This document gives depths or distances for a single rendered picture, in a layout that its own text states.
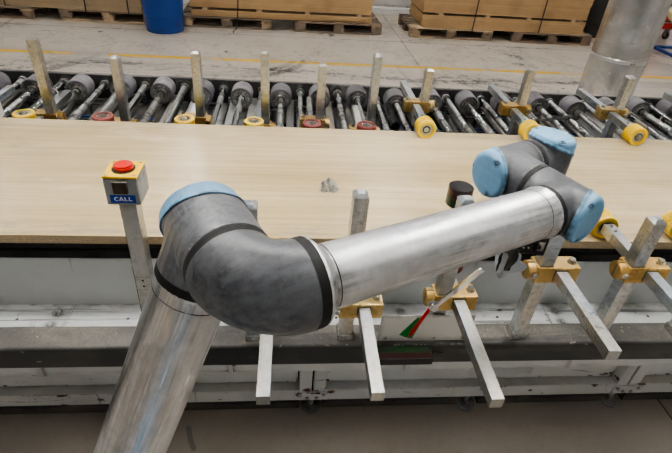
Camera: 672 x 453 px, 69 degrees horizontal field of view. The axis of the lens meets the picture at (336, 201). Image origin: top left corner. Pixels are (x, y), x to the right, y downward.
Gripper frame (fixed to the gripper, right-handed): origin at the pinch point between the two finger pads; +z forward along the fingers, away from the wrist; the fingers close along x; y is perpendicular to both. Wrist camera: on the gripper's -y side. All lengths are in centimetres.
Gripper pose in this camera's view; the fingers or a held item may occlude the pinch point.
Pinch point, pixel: (497, 273)
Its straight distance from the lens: 122.9
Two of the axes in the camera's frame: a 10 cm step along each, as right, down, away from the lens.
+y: 10.0, 0.3, 0.8
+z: -0.7, 8.3, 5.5
